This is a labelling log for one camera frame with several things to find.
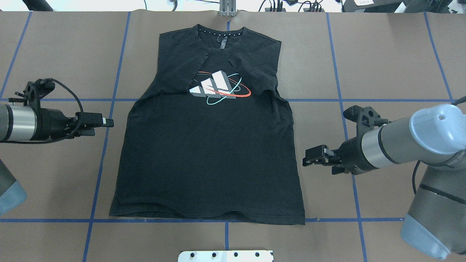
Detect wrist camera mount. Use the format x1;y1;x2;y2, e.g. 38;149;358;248
343;105;391;127
8;79;55;109

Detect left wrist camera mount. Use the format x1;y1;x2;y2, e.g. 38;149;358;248
8;79;55;109

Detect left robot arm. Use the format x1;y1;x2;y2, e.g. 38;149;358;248
0;104;114;215

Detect black printed t-shirt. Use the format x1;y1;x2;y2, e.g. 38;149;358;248
109;24;305;225

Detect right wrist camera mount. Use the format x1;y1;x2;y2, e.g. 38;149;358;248
343;105;391;127

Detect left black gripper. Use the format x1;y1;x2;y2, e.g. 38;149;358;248
36;109;114;140

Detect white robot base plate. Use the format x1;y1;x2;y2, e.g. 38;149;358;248
178;250;274;262

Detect aluminium frame post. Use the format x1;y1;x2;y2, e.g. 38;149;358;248
219;0;237;17

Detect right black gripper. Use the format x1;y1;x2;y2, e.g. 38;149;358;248
302;140;372;175

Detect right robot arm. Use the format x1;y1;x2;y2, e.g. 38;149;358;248
302;103;466;260

